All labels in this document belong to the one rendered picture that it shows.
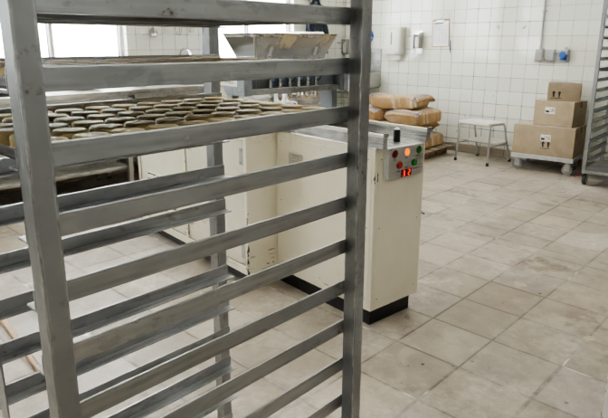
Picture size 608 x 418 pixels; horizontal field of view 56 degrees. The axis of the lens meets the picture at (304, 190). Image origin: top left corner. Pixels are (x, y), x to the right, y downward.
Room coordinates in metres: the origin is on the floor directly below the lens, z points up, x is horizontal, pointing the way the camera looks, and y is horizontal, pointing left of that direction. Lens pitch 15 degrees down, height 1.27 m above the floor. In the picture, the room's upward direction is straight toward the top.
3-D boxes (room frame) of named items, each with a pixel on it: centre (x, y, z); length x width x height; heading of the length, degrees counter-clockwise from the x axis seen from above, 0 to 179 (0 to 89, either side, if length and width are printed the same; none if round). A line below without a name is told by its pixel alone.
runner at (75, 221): (0.89, 0.13, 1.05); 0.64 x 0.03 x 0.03; 137
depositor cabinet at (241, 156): (3.48, 0.43, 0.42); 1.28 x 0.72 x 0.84; 40
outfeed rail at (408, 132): (3.30, 0.08, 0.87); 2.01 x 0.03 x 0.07; 40
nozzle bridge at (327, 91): (3.12, 0.12, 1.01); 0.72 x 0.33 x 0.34; 130
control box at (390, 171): (2.45, -0.44, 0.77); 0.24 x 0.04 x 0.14; 130
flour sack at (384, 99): (6.69, -1.12, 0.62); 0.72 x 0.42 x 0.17; 53
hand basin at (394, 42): (7.57, -0.79, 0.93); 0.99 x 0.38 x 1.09; 46
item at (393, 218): (2.73, -0.21, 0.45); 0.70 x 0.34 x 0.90; 40
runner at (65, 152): (0.89, 0.13, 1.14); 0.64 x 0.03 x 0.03; 137
